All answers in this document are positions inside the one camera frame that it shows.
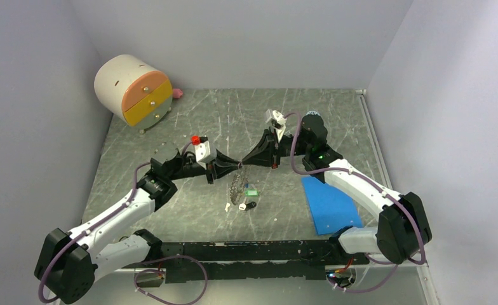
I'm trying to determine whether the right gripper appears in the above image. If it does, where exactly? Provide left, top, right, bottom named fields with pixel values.
left=242, top=126, right=311, bottom=170

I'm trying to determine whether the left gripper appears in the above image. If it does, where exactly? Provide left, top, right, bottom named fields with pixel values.
left=168, top=148, right=242, bottom=184

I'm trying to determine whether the green key tag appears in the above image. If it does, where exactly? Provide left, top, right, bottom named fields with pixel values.
left=245, top=189, right=259, bottom=196

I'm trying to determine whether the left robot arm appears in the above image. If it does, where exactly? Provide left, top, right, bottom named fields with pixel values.
left=34, top=148, right=242, bottom=304

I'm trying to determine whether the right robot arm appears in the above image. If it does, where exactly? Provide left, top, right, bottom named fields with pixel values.
left=238, top=109, right=432, bottom=265

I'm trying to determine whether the black white key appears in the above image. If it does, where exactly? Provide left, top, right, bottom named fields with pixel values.
left=238, top=201, right=257, bottom=211

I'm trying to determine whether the pink small object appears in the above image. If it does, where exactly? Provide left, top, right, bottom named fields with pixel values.
left=172, top=88, right=184, bottom=99

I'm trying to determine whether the round mini drawer cabinet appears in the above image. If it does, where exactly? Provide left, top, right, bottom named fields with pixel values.
left=93, top=55, right=173, bottom=131

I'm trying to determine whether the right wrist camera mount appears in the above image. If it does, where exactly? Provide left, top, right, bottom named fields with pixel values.
left=264, top=109, right=286, bottom=143

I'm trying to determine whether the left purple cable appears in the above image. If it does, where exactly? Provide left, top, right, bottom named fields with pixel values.
left=37, top=140, right=208, bottom=305

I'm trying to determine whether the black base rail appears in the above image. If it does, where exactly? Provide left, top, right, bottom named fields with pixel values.
left=130, top=240, right=368, bottom=283

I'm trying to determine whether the side aluminium rail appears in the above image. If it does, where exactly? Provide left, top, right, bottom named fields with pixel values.
left=355, top=90, right=392, bottom=187

